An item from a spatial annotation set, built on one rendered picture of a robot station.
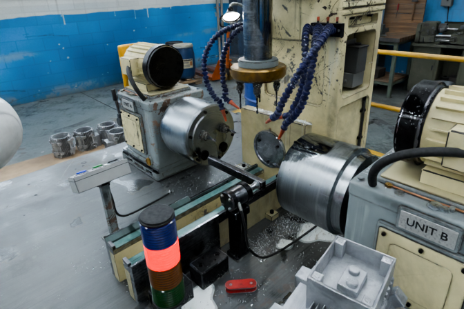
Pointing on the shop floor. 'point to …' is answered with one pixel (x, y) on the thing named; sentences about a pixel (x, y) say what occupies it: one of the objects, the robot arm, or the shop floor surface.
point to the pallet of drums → (186, 49)
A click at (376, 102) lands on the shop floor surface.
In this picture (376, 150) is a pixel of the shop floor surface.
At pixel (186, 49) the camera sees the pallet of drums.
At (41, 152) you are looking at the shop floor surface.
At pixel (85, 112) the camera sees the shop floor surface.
